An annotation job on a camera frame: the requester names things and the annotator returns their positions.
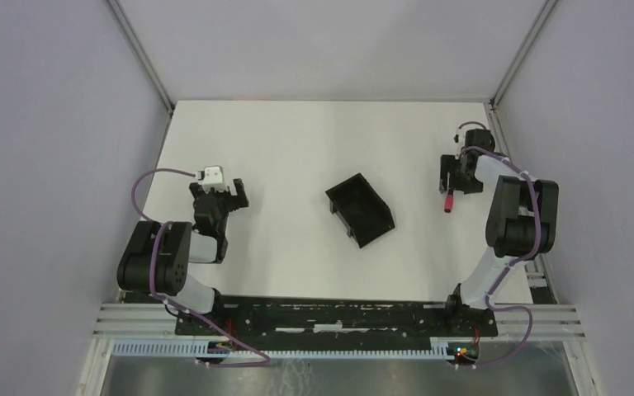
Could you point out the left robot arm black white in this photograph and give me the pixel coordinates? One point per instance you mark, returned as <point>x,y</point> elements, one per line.
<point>156,259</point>

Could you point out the aluminium frame post right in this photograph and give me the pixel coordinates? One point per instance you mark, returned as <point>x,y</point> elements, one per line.
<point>529,40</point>

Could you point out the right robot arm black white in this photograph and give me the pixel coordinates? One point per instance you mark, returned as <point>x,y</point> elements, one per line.
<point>521,223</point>

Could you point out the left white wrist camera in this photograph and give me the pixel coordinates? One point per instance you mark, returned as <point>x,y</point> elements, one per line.
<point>212,175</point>

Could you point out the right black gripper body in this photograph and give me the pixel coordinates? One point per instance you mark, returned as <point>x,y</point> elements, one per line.
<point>466,183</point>

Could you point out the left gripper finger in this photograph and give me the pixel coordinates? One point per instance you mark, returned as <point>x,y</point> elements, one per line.
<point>196,190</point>
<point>240,199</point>

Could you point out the aluminium rail front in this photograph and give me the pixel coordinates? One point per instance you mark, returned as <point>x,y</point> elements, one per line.
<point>551,323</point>

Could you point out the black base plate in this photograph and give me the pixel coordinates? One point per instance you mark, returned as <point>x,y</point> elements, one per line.
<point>252,315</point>

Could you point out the aluminium frame post left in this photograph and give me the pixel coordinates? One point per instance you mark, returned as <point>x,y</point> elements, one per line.
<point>145,62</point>

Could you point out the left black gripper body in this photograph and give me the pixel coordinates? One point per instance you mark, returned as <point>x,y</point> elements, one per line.
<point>227,203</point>

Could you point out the red black screwdriver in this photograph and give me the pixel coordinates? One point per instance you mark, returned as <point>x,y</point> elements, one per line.
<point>449,201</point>

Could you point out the aluminium frame post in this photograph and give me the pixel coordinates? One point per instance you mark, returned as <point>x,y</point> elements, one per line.
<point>145,62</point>
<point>529,40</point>

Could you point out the black plastic bin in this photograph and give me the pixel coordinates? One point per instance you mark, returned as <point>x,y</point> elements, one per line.
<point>364,214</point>

